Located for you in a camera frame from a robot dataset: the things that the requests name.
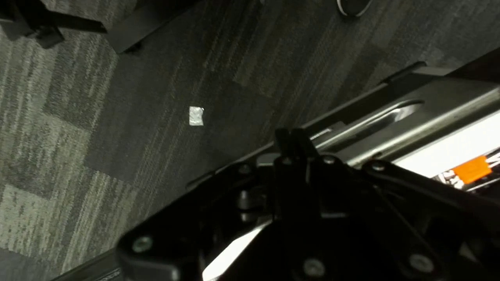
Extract orange black handled screwdriver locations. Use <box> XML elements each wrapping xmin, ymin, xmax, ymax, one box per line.
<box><xmin>438</xmin><ymin>155</ymin><xmax>500</xmax><ymax>191</ymax></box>

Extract grey metal top drawer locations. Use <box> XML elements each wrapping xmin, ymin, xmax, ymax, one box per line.
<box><xmin>255</xmin><ymin>77</ymin><xmax>500</xmax><ymax>200</ymax></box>

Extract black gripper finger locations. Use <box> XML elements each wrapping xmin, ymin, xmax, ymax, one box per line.
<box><xmin>275</xmin><ymin>128</ymin><xmax>319</xmax><ymax>162</ymax></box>

